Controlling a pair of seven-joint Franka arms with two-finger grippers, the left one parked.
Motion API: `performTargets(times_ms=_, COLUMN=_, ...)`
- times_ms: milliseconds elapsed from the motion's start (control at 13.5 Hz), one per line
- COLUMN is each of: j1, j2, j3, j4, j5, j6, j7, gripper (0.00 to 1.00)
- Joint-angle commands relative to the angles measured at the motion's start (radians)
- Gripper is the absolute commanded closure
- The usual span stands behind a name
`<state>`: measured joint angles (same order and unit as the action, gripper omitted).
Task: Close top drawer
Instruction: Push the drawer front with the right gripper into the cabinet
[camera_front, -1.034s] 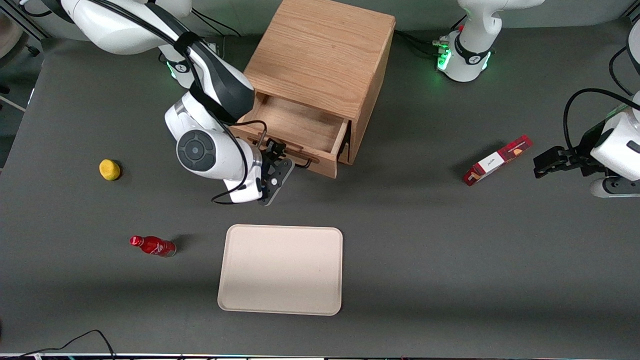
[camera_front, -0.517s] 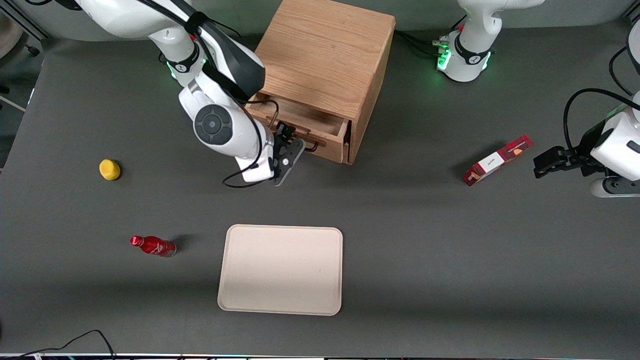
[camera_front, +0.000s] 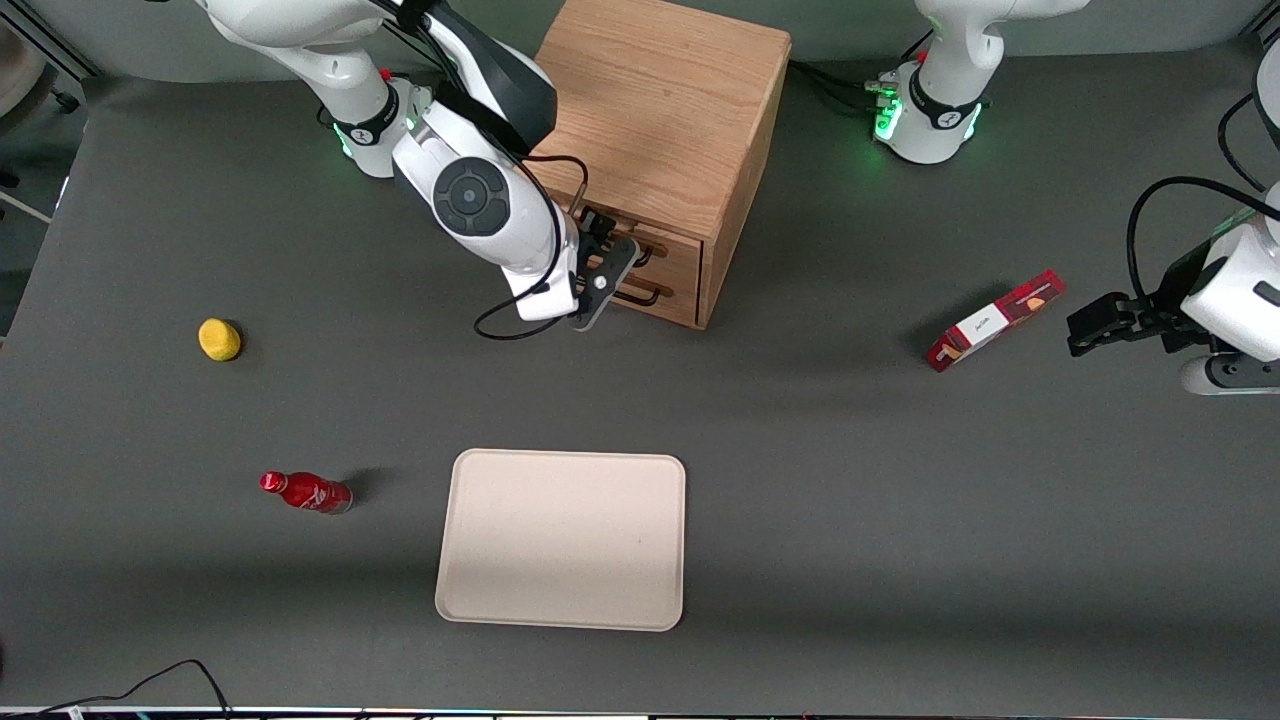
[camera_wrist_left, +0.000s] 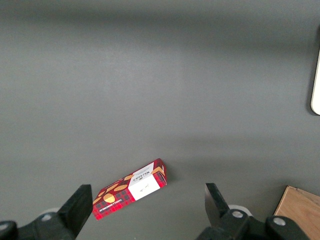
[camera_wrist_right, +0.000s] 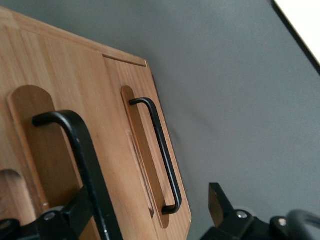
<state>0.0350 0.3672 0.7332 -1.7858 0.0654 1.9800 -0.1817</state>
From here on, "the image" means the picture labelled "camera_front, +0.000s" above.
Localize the oak wooden drawer cabinet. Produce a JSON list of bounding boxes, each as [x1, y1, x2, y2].
[[530, 0, 793, 331]]

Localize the red plaid cookie box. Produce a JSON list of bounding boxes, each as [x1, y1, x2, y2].
[[925, 270, 1067, 373]]

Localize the beige plastic tray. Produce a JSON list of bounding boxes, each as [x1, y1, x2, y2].
[[435, 449, 687, 633]]

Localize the red soda bottle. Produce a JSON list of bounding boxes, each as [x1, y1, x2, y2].
[[259, 471, 353, 515]]

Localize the yellow lemon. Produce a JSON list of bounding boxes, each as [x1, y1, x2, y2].
[[198, 318, 242, 362]]

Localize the white rod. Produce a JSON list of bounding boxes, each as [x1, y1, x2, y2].
[[0, 188, 53, 224]]

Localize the beige round stool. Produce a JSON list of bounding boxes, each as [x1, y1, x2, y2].
[[0, 28, 49, 116]]

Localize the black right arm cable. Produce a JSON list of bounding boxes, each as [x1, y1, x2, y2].
[[473, 150, 593, 342]]

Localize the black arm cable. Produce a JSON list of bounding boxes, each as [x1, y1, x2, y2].
[[1217, 92, 1269, 193], [473, 150, 593, 342]]

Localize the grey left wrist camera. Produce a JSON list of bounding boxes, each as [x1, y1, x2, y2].
[[1180, 353, 1280, 397]]

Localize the black looped gripper cable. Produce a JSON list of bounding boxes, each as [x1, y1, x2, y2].
[[1127, 176, 1280, 301]]

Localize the black base cable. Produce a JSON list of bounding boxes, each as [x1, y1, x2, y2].
[[800, 68, 886, 117], [788, 58, 881, 93]]

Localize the black table edge cable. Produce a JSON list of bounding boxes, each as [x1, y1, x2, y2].
[[35, 659, 233, 720]]

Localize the black aluminium frame rail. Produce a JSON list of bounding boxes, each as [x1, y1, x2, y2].
[[0, 0, 101, 81]]

